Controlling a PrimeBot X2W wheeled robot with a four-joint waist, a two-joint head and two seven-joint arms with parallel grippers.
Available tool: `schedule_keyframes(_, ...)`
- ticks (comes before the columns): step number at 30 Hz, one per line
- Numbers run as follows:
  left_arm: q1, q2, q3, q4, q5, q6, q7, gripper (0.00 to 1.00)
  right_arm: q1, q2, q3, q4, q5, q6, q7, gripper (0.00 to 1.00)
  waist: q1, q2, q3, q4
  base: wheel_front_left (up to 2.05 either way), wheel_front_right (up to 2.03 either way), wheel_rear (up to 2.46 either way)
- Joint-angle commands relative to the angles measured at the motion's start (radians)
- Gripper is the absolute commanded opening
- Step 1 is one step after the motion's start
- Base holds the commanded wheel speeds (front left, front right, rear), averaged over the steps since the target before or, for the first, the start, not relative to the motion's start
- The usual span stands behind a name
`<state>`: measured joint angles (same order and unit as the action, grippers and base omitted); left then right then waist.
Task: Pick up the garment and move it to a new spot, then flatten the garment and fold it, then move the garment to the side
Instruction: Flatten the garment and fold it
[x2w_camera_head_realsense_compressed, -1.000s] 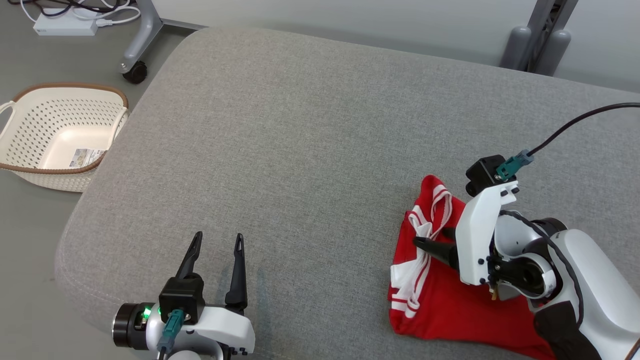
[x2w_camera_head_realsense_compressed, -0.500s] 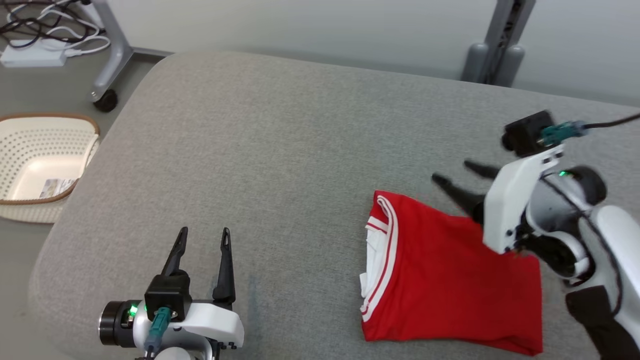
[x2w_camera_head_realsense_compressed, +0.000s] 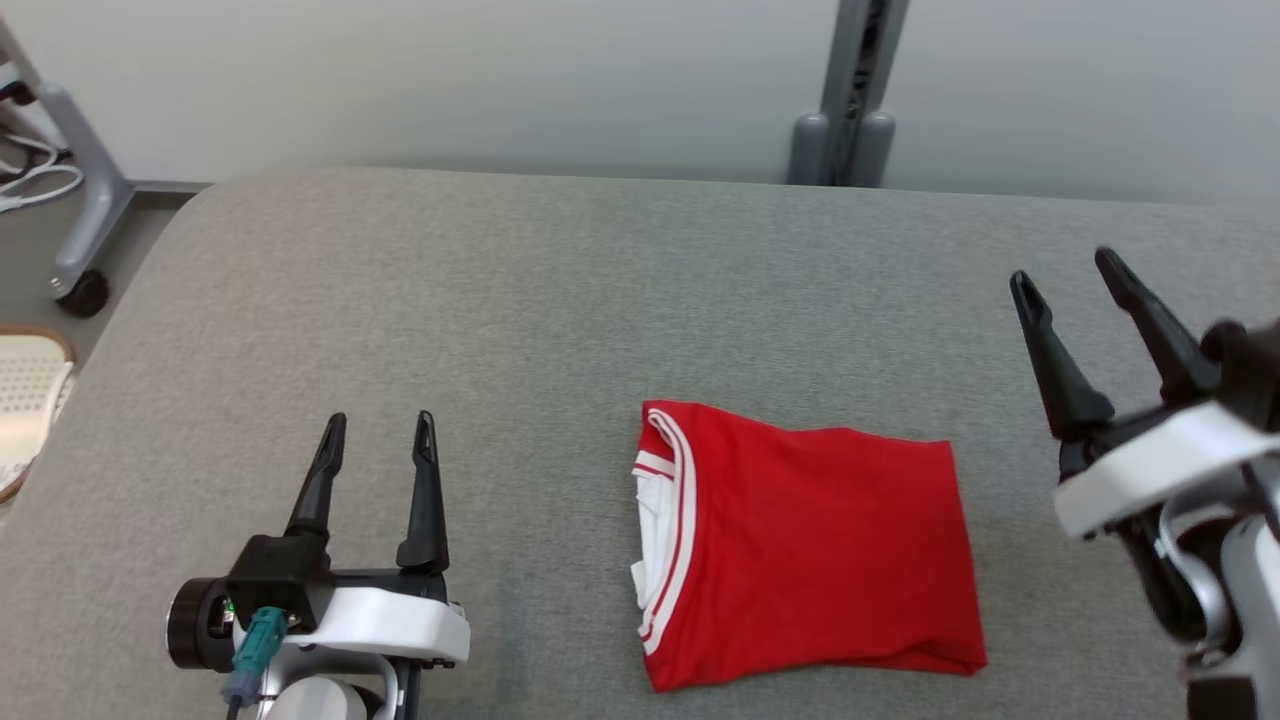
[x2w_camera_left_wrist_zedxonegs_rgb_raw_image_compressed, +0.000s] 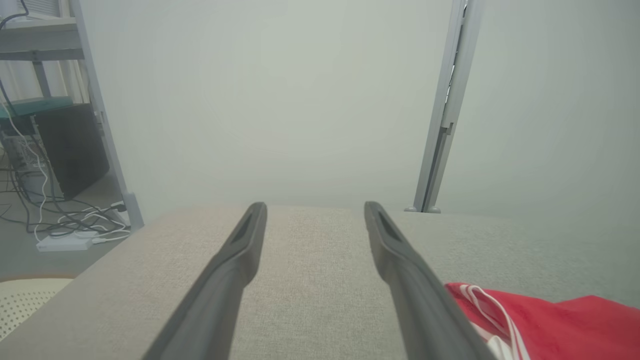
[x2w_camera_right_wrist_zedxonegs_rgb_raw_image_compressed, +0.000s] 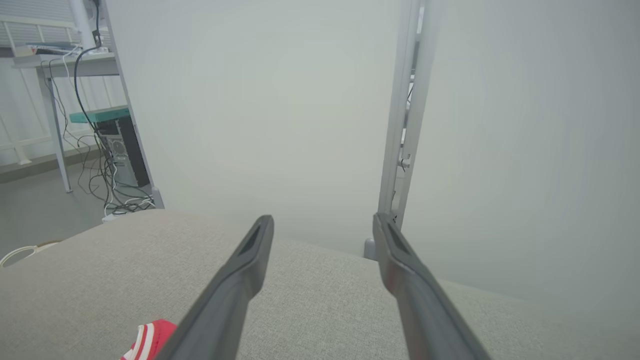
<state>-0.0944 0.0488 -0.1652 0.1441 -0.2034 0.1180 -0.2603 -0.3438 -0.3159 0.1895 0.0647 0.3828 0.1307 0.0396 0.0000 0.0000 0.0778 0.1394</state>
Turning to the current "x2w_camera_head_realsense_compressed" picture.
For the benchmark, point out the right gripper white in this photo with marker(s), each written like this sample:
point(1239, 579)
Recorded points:
point(1150, 470)

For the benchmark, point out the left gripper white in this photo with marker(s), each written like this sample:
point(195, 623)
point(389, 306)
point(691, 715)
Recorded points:
point(400, 620)

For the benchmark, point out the red white basketball jersey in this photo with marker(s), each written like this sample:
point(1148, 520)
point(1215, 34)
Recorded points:
point(830, 550)

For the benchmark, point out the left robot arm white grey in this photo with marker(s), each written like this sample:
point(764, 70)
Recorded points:
point(320, 700)

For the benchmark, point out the grey cylindrical partition foot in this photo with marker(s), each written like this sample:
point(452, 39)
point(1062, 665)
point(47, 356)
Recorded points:
point(810, 150)
point(877, 150)

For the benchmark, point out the black caster wheel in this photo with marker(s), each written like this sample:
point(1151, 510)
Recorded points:
point(84, 294)

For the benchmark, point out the white perforated laundry basket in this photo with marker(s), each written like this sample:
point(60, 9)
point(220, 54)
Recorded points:
point(28, 400)

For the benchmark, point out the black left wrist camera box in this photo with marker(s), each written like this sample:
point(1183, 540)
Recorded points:
point(275, 575)

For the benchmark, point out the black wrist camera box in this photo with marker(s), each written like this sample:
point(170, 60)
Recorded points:
point(1250, 360)
point(275, 575)

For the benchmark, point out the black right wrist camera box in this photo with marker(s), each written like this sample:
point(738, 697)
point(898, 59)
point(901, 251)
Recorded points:
point(1250, 360)

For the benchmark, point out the grey metal partition post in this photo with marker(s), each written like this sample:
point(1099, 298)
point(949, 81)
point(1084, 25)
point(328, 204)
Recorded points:
point(862, 60)

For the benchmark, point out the grey cart leg frame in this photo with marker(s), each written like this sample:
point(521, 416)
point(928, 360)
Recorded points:
point(95, 190)

